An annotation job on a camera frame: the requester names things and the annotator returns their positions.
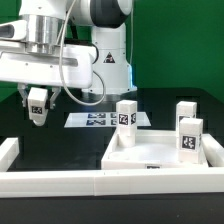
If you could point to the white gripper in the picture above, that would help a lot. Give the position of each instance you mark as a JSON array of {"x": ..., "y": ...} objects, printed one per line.
[{"x": 18, "y": 66}]

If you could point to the white square table top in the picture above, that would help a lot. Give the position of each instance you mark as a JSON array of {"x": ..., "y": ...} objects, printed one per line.
[{"x": 152, "y": 149}]

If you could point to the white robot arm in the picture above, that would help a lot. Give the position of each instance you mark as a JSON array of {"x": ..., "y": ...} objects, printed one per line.
[{"x": 67, "y": 44}]

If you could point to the white marker sheet with tags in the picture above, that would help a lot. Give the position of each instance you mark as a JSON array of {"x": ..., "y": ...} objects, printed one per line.
[{"x": 91, "y": 119}]

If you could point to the white U-shaped obstacle fence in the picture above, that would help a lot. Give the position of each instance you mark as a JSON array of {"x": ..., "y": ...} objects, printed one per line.
[{"x": 112, "y": 182}]

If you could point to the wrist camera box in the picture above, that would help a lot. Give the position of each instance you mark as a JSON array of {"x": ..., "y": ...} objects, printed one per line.
[{"x": 15, "y": 31}]

